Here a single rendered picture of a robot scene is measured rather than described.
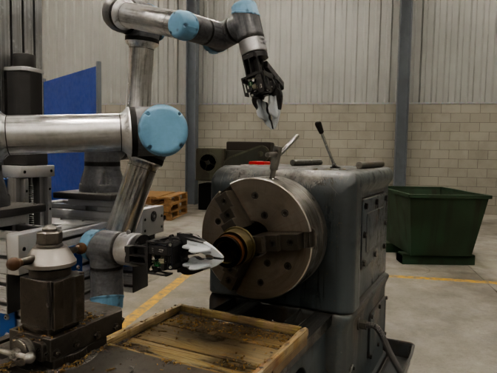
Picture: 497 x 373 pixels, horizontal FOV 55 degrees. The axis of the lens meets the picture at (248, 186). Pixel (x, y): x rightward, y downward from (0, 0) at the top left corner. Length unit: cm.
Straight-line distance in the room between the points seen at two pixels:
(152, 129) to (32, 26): 70
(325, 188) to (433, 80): 1034
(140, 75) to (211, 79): 1021
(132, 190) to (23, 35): 64
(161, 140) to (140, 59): 67
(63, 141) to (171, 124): 24
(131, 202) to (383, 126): 1027
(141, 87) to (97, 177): 35
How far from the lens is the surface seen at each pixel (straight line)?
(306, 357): 126
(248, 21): 140
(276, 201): 120
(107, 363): 83
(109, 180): 163
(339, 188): 131
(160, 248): 102
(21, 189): 150
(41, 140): 113
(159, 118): 111
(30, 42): 167
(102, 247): 114
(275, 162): 123
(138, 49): 174
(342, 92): 1141
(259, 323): 119
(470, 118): 1163
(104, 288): 117
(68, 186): 714
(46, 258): 80
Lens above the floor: 130
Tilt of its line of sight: 4 degrees down
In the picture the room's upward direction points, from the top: 1 degrees clockwise
